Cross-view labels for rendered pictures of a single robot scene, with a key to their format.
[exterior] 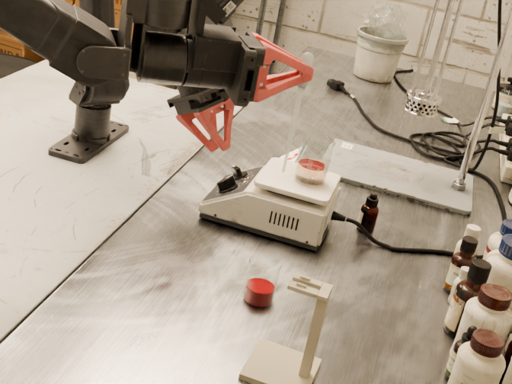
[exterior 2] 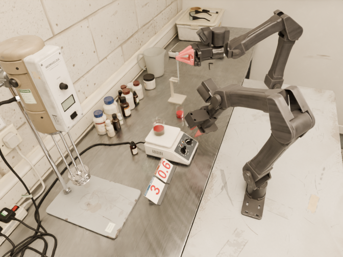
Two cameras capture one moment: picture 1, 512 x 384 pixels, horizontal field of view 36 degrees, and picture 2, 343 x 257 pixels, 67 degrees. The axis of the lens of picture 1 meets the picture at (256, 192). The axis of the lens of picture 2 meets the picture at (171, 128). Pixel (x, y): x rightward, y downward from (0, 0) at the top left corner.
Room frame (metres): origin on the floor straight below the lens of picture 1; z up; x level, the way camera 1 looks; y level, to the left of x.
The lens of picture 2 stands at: (1.92, 0.17, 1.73)
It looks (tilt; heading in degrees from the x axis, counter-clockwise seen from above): 41 degrees down; 194
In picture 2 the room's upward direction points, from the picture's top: 5 degrees counter-clockwise
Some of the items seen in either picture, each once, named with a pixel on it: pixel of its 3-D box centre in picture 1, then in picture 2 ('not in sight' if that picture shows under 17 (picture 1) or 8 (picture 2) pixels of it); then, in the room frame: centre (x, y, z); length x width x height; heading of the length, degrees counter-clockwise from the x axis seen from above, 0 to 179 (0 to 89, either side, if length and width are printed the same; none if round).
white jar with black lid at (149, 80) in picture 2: not in sight; (149, 81); (0.65, -0.25, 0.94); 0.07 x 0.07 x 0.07
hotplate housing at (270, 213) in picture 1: (277, 200); (169, 143); (1.15, -0.04, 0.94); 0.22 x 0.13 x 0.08; 79
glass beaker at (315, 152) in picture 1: (312, 159); (159, 126); (1.14, -0.08, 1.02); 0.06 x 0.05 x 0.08; 89
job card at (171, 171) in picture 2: not in sight; (165, 170); (1.28, -0.03, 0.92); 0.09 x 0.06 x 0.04; 172
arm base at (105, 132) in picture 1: (92, 121); (256, 187); (1.33, 0.32, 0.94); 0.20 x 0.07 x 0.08; 169
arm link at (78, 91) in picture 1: (99, 89); (256, 175); (1.32, 0.31, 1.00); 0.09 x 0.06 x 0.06; 134
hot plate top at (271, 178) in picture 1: (298, 180); (163, 134); (1.14, -0.06, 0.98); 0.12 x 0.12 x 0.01; 79
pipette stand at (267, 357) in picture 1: (291, 327); (176, 89); (0.76, -0.07, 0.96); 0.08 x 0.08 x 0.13; 76
